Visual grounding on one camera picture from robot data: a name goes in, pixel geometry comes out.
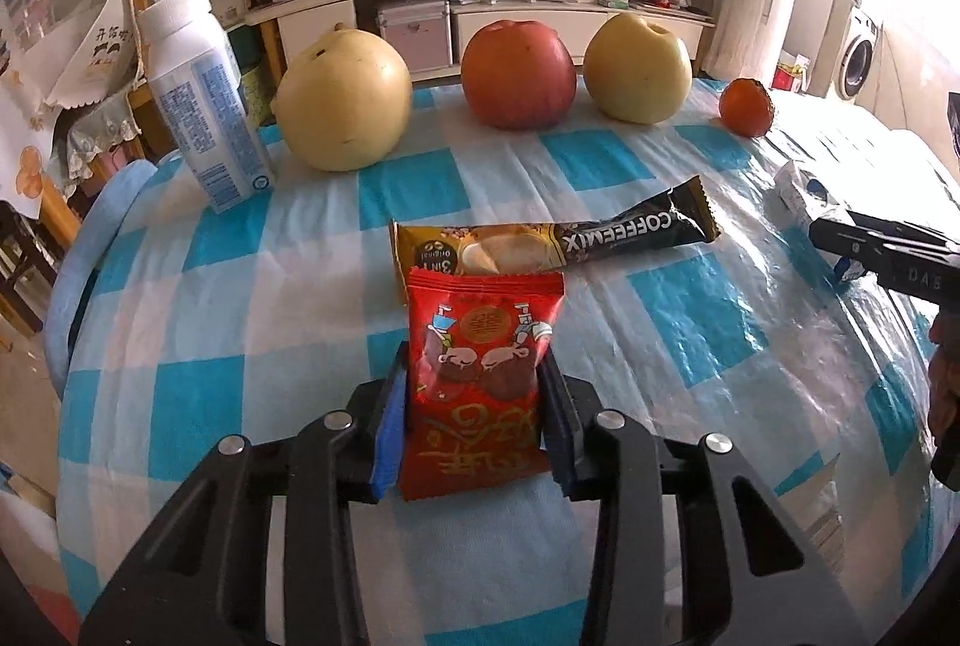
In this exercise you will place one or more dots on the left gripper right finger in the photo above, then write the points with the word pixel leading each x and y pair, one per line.
pixel 562 431

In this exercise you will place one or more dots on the small yellow pear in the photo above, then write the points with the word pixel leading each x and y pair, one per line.
pixel 636 71

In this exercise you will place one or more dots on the white yogurt bottle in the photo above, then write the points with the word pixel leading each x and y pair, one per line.
pixel 197 85

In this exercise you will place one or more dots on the blue checkered tablecloth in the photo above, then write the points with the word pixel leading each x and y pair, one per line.
pixel 260 319

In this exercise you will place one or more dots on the white TV cabinet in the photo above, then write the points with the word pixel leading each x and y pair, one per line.
pixel 288 27

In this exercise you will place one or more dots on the coffeemix sachet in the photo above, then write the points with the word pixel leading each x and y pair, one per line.
pixel 672 218

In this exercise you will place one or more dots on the large yellow pear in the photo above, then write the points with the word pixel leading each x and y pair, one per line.
pixel 344 102

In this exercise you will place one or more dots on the orange tangerine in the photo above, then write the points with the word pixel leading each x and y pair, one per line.
pixel 746 108

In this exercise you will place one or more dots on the light wooden chair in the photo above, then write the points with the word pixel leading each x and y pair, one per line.
pixel 154 16

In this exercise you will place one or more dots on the red apple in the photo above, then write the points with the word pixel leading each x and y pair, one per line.
pixel 517 75

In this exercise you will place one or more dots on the red snack packet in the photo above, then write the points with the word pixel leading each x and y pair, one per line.
pixel 473 410

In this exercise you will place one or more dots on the white mesh food cover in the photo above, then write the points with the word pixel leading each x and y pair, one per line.
pixel 75 52

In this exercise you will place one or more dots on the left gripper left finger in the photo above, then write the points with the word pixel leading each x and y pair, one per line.
pixel 388 424

